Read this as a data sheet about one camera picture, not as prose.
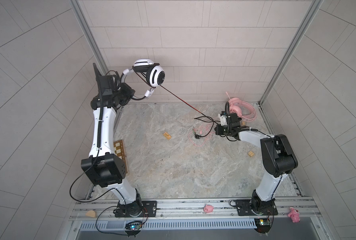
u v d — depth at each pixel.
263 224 0.68
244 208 0.71
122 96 0.64
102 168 0.44
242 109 1.12
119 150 0.87
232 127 0.75
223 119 0.86
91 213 0.69
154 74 0.62
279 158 0.49
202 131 0.99
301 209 0.71
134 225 0.64
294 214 0.68
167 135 0.97
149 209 0.71
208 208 0.70
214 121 0.91
